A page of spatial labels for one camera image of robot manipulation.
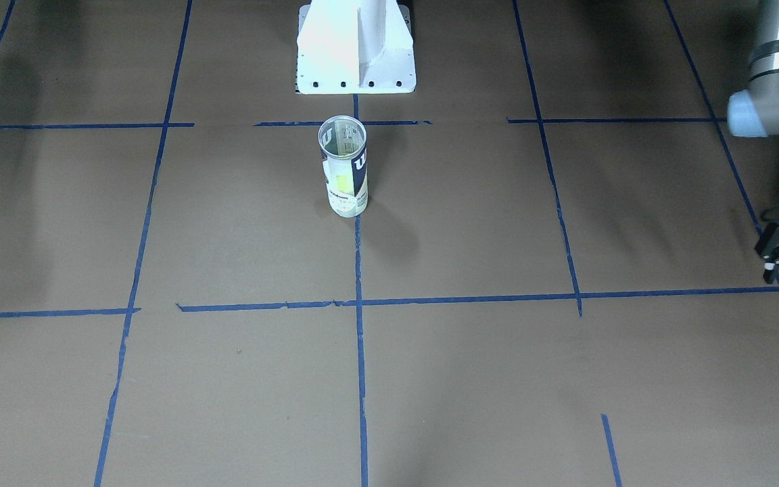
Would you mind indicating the clear tennis ball can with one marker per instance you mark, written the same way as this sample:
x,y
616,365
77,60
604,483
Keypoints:
x,y
342,140

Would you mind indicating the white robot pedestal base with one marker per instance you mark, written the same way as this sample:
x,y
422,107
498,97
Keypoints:
x,y
348,47

